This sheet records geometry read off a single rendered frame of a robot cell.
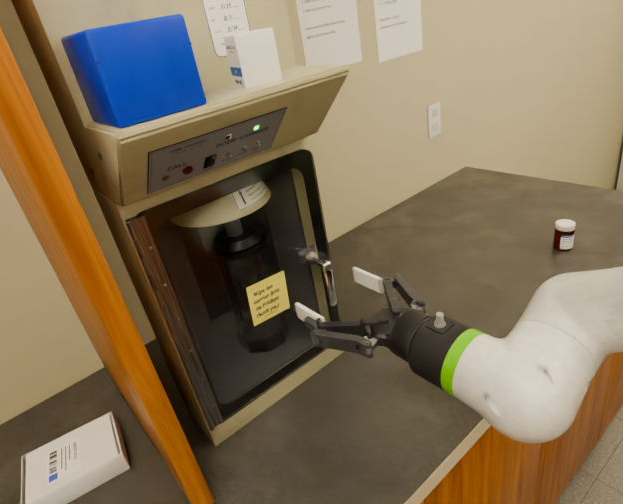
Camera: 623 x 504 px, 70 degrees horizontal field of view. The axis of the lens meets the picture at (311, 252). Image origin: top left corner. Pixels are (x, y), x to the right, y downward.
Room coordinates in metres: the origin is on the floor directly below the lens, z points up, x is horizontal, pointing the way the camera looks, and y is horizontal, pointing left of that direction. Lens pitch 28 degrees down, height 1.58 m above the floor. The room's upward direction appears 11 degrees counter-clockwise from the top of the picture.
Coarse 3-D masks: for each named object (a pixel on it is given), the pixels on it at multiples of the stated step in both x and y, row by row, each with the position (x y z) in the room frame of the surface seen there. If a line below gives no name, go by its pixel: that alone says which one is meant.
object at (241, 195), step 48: (192, 192) 0.59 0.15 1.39; (240, 192) 0.63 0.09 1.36; (288, 192) 0.68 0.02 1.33; (192, 240) 0.58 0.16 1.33; (240, 240) 0.62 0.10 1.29; (288, 240) 0.66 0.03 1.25; (192, 288) 0.56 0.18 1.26; (240, 288) 0.61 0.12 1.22; (288, 288) 0.65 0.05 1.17; (192, 336) 0.55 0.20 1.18; (240, 336) 0.59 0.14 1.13; (288, 336) 0.64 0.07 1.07; (240, 384) 0.58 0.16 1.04
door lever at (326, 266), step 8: (312, 256) 0.68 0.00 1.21; (312, 264) 0.68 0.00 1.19; (320, 264) 0.65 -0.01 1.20; (328, 264) 0.64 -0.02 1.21; (328, 272) 0.64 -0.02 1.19; (328, 280) 0.64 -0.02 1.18; (328, 288) 0.64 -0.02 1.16; (328, 296) 0.64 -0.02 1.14; (336, 296) 0.65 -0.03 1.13; (328, 304) 0.65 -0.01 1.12
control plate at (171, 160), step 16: (272, 112) 0.58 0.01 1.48; (224, 128) 0.54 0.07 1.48; (240, 128) 0.56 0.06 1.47; (272, 128) 0.61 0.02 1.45; (176, 144) 0.50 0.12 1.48; (192, 144) 0.52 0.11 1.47; (208, 144) 0.54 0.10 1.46; (224, 144) 0.56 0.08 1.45; (240, 144) 0.59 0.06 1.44; (160, 160) 0.51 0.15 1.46; (176, 160) 0.52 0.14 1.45; (192, 160) 0.54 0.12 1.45; (224, 160) 0.59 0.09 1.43; (160, 176) 0.53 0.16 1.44; (176, 176) 0.55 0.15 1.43; (192, 176) 0.57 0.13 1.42
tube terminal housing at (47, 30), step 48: (48, 0) 0.55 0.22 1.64; (96, 0) 0.58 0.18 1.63; (144, 0) 0.61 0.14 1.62; (192, 0) 0.64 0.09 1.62; (48, 48) 0.56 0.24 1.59; (192, 48) 0.63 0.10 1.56; (288, 48) 0.72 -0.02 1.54; (288, 144) 0.70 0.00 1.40; (96, 192) 0.62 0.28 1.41; (144, 288) 0.58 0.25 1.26; (288, 384) 0.64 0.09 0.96
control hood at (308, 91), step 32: (224, 96) 0.55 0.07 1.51; (256, 96) 0.54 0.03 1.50; (288, 96) 0.58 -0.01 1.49; (320, 96) 0.63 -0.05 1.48; (96, 128) 0.51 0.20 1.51; (128, 128) 0.46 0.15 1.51; (160, 128) 0.48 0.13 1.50; (192, 128) 0.50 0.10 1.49; (288, 128) 0.64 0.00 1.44; (128, 160) 0.48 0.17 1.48; (128, 192) 0.51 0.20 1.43; (160, 192) 0.56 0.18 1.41
